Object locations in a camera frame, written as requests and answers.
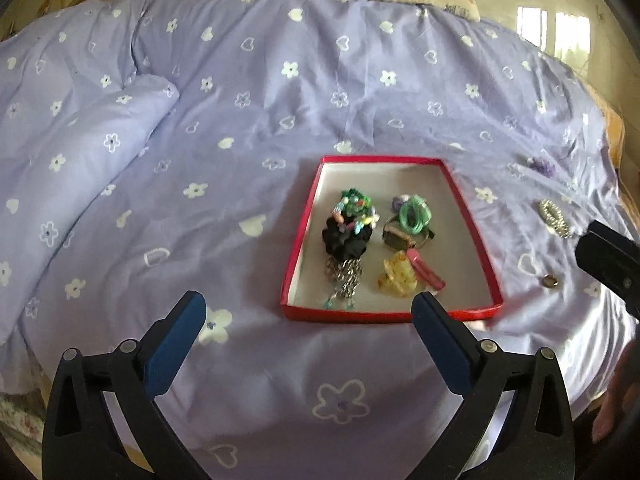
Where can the red jewelry box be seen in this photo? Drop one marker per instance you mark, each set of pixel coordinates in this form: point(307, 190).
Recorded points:
point(360, 175)

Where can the person's right hand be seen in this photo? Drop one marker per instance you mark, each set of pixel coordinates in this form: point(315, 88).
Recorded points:
point(612, 400)

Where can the purple scrunchie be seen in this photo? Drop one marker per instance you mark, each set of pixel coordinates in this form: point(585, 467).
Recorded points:
point(544, 165)

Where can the gold wristwatch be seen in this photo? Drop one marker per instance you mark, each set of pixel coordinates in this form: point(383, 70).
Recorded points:
point(397, 240)

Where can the floral bedsheet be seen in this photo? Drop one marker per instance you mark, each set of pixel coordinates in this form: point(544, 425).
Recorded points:
point(20, 410)

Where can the black scrunchie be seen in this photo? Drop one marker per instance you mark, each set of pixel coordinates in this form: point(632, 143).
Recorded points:
point(345, 245)

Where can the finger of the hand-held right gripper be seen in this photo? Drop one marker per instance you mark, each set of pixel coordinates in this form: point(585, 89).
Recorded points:
point(607, 257)

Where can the pink hair clip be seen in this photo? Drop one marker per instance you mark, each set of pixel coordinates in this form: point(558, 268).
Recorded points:
point(425, 270)

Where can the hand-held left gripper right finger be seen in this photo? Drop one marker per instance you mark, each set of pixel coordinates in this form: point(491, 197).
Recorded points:
point(442, 345)

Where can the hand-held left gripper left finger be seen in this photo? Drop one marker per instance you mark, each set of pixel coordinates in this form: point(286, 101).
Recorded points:
point(172, 345)

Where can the yellow claw hair clip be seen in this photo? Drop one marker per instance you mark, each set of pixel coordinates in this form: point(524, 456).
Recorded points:
point(397, 272)

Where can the silver pearl hair clip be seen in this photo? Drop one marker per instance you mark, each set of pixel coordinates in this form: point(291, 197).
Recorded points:
point(552, 215)

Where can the purple flower print blanket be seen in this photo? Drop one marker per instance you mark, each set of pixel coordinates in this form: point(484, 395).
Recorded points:
point(200, 160)

